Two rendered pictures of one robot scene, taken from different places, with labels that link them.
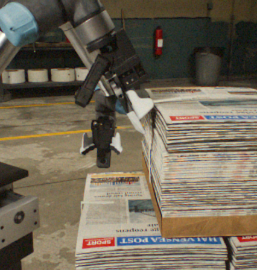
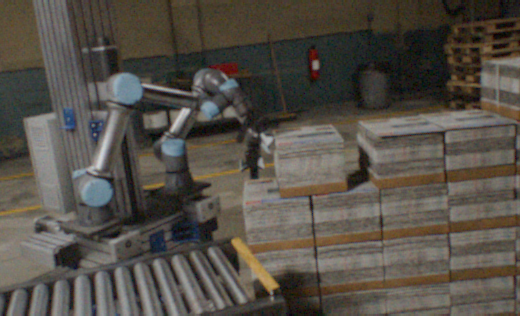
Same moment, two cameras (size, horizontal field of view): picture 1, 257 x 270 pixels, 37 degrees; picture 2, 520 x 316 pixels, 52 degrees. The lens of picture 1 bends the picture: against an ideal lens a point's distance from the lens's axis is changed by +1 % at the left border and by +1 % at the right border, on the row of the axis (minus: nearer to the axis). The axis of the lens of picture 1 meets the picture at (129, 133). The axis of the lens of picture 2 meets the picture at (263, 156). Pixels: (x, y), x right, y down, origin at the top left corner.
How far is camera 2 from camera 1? 1.57 m
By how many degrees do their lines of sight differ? 4
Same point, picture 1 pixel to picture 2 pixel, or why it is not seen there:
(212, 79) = (381, 100)
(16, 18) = (210, 109)
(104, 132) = (253, 158)
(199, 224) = (296, 190)
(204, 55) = (368, 74)
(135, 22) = (285, 44)
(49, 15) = (223, 105)
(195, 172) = (291, 167)
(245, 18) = (413, 26)
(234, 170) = (308, 164)
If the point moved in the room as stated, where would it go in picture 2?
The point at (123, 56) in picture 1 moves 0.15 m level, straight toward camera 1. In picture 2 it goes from (257, 118) to (255, 124)
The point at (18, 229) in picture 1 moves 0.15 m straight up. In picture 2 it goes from (210, 212) to (206, 182)
